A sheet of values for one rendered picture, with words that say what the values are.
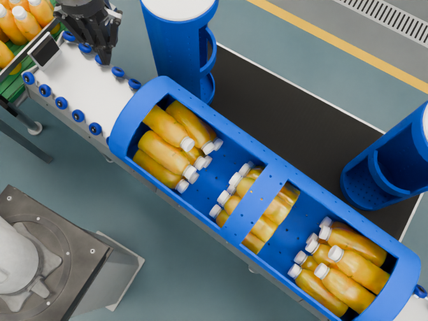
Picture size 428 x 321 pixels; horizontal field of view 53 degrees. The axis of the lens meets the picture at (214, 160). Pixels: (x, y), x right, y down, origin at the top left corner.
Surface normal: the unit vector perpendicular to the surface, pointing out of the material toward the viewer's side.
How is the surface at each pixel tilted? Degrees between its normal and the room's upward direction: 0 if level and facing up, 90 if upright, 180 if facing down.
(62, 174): 0
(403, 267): 23
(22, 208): 5
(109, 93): 0
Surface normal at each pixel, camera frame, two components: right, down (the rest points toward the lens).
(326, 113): 0.02, -0.25
